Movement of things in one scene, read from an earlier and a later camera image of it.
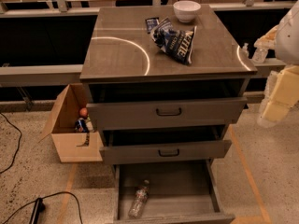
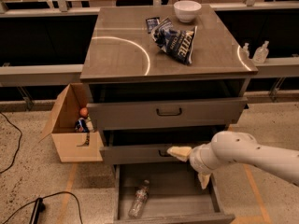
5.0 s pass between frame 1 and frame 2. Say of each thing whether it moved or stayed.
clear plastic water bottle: stayed
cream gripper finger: moved
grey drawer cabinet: stayed
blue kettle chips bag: stayed
